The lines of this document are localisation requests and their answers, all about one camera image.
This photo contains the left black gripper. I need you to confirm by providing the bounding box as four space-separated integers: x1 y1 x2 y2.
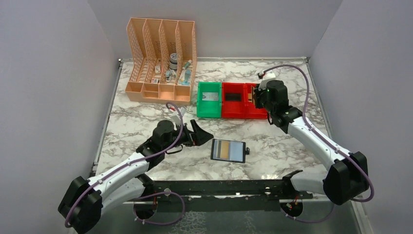
163 119 213 152

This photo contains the red plastic bin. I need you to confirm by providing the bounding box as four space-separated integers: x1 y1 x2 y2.
244 83 267 119
221 82 245 119

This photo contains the light blue card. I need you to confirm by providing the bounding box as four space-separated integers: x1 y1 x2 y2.
229 141 244 162

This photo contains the black leather card holder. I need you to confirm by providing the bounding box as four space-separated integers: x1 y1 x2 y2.
210 139 250 163

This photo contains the green plastic bin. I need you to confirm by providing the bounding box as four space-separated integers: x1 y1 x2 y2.
196 81 222 118

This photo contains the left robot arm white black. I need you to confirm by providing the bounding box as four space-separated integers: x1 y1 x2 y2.
57 119 214 234

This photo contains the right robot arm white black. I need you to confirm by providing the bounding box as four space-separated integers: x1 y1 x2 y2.
253 78 372 205

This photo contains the silver card in green bin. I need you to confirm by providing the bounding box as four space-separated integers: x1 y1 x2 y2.
202 92 220 101

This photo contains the black card in red bin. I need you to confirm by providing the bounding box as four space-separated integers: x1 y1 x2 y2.
225 93 242 102

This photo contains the blue packaged item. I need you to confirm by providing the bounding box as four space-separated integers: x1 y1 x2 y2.
178 60 192 85

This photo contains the round grey tin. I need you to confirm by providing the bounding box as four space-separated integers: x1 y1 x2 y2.
169 53 178 71

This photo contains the peach plastic file organizer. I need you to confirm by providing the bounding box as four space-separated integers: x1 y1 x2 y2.
125 18 198 105

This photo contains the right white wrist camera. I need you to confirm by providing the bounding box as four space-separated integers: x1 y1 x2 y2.
258 71 276 90

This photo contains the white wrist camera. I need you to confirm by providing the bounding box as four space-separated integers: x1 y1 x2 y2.
258 71 276 90
171 107 187 126

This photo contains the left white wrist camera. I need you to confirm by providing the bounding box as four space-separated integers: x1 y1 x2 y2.
171 107 187 126

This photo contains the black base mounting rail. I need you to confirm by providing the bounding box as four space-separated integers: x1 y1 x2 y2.
130 179 313 215

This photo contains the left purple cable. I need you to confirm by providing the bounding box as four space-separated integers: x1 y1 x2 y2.
64 102 186 229

